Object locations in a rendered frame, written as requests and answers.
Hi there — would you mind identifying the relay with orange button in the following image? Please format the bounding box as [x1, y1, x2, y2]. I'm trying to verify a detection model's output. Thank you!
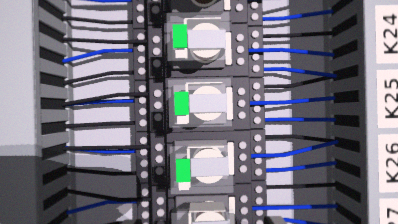
[171, 194, 234, 224]

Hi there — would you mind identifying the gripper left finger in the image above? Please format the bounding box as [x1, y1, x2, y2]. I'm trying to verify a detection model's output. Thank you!
[122, 219, 142, 224]

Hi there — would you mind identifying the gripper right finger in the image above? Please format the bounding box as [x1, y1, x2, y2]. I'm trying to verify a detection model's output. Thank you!
[264, 216, 287, 224]

